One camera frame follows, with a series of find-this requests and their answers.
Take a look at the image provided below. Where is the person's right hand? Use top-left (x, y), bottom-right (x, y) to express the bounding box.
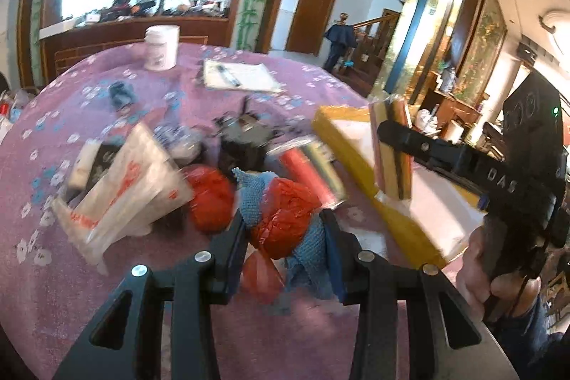
top-left (456, 226), bottom-right (545, 328)

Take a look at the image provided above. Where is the red bag with blue cloth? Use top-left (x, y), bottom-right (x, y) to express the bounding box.
top-left (233, 168), bottom-right (332, 304)

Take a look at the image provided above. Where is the black pen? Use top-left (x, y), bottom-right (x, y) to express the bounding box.
top-left (216, 64), bottom-right (242, 88)

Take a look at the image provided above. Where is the dark blue sleeve forearm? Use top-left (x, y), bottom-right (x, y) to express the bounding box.
top-left (488, 299), bottom-right (570, 380)

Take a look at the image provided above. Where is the brown wooden door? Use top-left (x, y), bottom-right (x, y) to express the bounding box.
top-left (285, 0), bottom-right (335, 56)

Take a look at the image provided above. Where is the black tissue pack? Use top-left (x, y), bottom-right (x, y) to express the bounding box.
top-left (64, 141), bottom-right (122, 202)

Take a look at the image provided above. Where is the purple floral tablecloth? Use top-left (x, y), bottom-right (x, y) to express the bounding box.
top-left (0, 40), bottom-right (487, 380)

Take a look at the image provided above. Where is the rainbow sponge pack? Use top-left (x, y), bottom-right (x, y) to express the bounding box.
top-left (268, 136), bottom-right (347, 209)

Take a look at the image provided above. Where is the blue white patterned bundle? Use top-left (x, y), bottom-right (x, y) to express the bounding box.
top-left (154, 124), bottom-right (206, 167)

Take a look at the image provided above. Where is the small blue cloth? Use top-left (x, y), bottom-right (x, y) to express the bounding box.
top-left (108, 81), bottom-right (136, 111)

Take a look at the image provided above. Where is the clear printed plastic bag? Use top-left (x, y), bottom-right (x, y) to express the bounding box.
top-left (51, 123), bottom-right (193, 268)

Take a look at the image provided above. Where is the person in dark jacket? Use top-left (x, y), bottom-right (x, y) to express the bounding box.
top-left (323, 12), bottom-right (357, 72)

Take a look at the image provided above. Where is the white plastic jar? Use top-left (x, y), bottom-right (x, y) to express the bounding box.
top-left (145, 25), bottom-right (180, 72)

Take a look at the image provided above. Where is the yellow-edged cardboard box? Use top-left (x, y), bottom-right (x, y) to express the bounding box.
top-left (312, 100), bottom-right (483, 268)

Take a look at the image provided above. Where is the wooden sideboard cabinet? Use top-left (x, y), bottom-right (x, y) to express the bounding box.
top-left (40, 16), bottom-right (231, 84)

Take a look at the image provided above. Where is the white paper notepad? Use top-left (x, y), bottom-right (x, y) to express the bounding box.
top-left (202, 60), bottom-right (283, 94)

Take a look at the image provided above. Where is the red plastic bag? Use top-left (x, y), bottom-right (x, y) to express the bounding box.
top-left (183, 165), bottom-right (235, 235)

